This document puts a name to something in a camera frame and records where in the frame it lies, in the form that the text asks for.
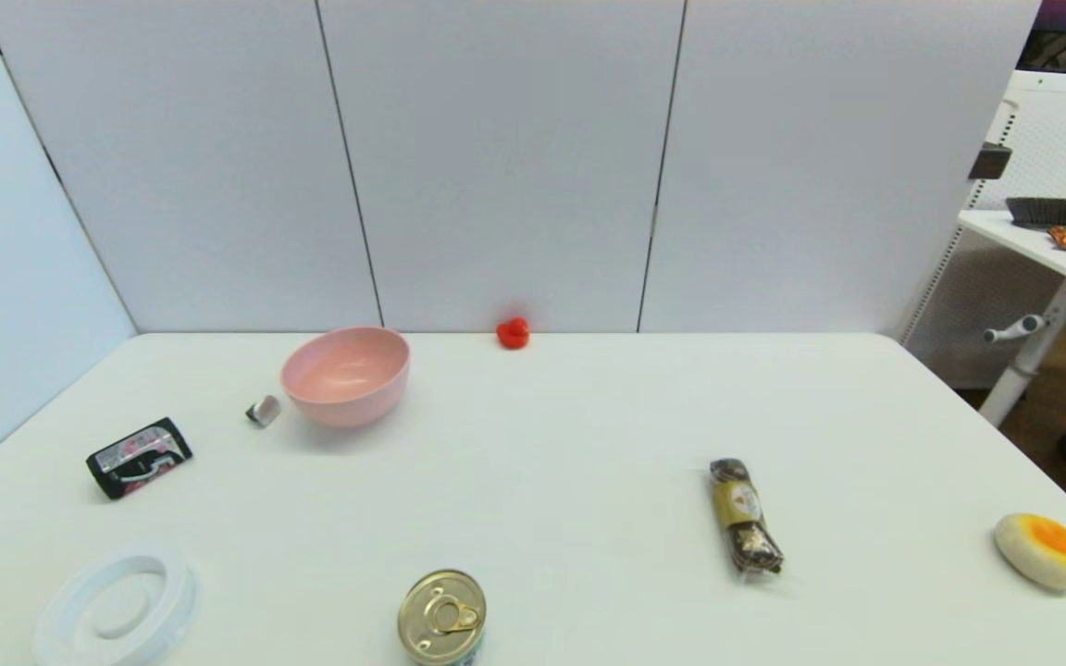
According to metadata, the grey desk crank handle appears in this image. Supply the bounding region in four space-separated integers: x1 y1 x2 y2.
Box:
984 314 1049 343

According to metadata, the black chewing gum pack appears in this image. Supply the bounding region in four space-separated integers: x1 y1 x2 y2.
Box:
85 417 194 501

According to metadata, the white round plastic lid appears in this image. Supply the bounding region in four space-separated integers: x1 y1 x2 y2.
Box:
32 545 200 666

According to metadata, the white pegboard panel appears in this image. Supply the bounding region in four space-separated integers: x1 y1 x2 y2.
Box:
897 68 1066 389

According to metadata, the wrapped chocolate ball pack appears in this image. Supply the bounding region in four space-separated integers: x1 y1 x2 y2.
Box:
708 457 786 577

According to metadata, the gold-lidded tin can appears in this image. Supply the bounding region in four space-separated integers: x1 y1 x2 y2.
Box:
396 569 488 666

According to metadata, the pink bowl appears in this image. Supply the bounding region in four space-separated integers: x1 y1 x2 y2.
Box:
279 326 412 429

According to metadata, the white side desk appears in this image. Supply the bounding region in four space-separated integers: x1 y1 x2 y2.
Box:
957 209 1066 427

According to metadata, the white round orange-topped toy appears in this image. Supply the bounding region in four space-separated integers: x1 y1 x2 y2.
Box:
993 512 1066 594

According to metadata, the black box on pegboard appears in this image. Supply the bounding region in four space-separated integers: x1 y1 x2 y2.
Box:
967 142 1015 180

